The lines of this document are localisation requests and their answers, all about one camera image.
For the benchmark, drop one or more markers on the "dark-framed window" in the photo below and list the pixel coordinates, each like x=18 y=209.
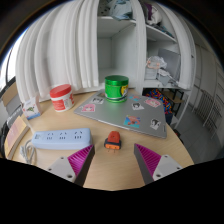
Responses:
x=8 y=66

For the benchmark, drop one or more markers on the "white jar with red lid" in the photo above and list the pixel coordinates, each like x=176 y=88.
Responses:
x=62 y=99

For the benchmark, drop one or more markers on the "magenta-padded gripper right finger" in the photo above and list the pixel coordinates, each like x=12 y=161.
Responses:
x=165 y=166

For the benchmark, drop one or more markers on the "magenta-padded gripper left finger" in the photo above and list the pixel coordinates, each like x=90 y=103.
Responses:
x=63 y=166

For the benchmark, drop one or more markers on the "multicoloured patterned bag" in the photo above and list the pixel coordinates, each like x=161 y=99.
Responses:
x=165 y=100

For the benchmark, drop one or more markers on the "white curtain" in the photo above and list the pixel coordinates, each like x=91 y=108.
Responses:
x=56 y=50

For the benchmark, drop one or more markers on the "silver laptop with stickers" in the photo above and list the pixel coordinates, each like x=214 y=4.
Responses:
x=113 y=115

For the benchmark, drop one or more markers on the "wooden and grey chair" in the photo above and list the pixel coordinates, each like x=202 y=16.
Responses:
x=11 y=98

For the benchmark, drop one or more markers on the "light blue power strip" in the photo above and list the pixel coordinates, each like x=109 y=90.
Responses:
x=61 y=138

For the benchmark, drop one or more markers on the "small white printed box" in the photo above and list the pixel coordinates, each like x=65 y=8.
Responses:
x=31 y=108

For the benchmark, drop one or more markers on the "black bag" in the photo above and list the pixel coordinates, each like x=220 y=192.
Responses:
x=2 y=138

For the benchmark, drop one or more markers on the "green round tin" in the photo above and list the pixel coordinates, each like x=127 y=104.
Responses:
x=116 y=88

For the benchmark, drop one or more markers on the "white shelf unit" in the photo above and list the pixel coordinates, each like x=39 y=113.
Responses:
x=123 y=50

